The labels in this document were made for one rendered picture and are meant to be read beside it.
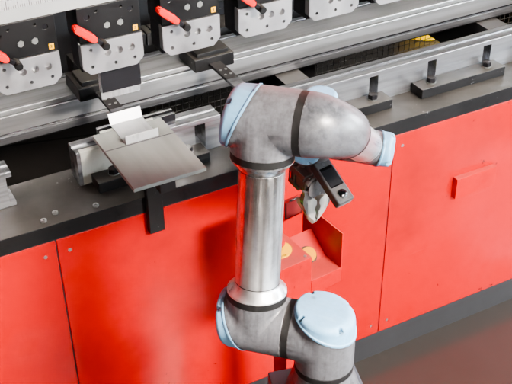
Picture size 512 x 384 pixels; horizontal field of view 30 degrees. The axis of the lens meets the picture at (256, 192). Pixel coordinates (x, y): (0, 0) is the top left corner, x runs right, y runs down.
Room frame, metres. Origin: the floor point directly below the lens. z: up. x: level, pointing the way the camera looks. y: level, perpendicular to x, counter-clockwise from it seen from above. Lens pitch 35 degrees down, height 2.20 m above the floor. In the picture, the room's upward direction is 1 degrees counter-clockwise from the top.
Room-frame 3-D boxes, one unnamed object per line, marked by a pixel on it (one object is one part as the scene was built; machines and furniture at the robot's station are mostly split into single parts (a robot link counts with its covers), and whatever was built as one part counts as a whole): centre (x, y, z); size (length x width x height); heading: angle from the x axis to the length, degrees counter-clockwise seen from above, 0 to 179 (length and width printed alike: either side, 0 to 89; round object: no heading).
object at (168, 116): (2.06, 0.30, 0.98); 0.20 x 0.03 x 0.03; 118
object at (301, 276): (1.85, -0.08, 0.75); 0.20 x 0.16 x 0.18; 124
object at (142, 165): (1.91, 0.25, 1.00); 0.26 x 0.18 x 0.01; 28
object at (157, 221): (1.88, 0.24, 0.88); 0.14 x 0.04 x 0.22; 28
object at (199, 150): (2.01, 0.26, 0.89); 0.30 x 0.05 x 0.03; 118
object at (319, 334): (1.35, -0.12, 0.94); 0.13 x 0.12 x 0.14; 73
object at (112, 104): (2.19, 0.39, 1.01); 0.26 x 0.12 x 0.05; 28
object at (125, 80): (2.04, 0.32, 1.13); 0.10 x 0.02 x 0.10; 118
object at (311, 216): (1.86, -0.12, 0.87); 0.06 x 0.03 x 0.09; 34
